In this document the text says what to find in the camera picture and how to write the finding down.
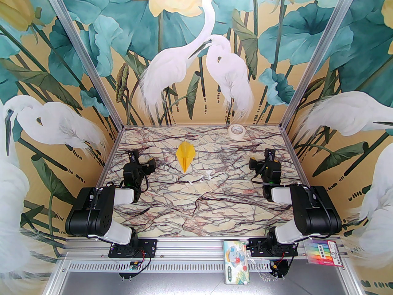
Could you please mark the yellow paper sheet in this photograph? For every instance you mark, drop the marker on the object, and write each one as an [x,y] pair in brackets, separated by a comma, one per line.
[185,155]

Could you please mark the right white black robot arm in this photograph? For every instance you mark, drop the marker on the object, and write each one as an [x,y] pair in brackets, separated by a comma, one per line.
[316,210]

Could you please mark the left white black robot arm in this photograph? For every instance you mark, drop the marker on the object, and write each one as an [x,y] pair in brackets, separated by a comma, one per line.
[89,214]

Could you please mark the white masking tape roll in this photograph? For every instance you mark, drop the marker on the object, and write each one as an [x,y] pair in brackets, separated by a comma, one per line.
[236,131]

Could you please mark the cartoon elephant tissue pack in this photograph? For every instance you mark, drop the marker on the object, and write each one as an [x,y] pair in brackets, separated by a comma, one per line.
[236,260]

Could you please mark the coloured marker pen pack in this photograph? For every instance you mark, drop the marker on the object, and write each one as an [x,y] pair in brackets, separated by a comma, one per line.
[324,252]

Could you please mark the small green circuit board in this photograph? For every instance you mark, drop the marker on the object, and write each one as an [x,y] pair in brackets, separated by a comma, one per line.
[132,266]

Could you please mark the perforated metal strip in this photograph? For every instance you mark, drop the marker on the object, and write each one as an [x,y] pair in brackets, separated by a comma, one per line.
[184,266]

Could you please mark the aluminium side frame rail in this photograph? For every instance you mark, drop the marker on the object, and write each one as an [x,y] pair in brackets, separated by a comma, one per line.
[291,146]
[114,146]

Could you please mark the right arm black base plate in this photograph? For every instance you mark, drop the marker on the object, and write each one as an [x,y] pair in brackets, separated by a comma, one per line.
[254,247]

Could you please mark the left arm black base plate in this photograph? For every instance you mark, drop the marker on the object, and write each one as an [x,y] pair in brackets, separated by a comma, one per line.
[150,247]

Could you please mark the aluminium front frame rail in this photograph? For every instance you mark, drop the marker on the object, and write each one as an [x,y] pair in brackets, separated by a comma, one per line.
[190,247]

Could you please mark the aluminium frame post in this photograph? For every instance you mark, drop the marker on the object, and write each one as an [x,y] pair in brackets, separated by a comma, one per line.
[317,57]
[87,57]

